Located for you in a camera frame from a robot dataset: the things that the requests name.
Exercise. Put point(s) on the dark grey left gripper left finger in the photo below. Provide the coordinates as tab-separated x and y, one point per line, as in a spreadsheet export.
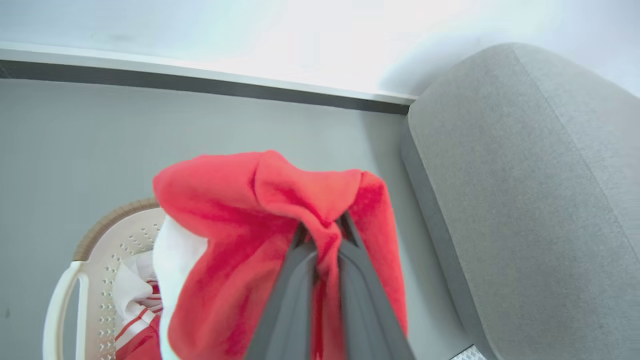
287	310

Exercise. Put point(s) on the red garment white striped sleeves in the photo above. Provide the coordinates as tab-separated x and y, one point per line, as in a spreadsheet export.
137	320

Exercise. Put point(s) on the white and black baseboard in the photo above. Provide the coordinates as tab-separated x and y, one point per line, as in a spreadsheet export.
200	82

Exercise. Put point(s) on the grey fabric sofa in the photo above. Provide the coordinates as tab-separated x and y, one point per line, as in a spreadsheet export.
525	200

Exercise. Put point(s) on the white laundry basket brown rim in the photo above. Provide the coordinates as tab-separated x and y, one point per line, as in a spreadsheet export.
102	280

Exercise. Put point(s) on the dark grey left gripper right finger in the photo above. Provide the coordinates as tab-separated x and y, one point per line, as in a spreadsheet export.
367	315

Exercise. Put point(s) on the silver metal plate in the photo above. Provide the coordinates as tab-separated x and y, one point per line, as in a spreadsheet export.
467	354

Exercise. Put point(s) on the red fleece garment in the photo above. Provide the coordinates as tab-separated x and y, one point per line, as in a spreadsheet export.
235	220

